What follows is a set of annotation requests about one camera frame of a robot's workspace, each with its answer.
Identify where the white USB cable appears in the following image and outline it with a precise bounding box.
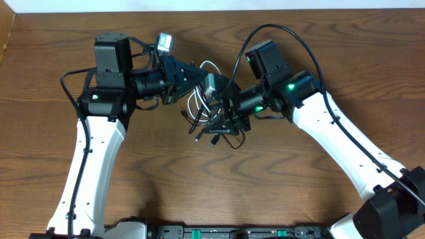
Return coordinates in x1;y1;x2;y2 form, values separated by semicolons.
187;60;222;122

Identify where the black USB cable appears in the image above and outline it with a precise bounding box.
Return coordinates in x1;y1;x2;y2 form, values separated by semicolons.
180;61;246;150

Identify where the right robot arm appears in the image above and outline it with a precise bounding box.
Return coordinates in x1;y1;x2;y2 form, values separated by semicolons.
204;40;424;238

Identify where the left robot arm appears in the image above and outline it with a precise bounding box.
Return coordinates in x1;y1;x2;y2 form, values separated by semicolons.
42;33;207;238

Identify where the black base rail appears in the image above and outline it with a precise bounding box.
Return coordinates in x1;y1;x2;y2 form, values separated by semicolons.
109;215;333;239

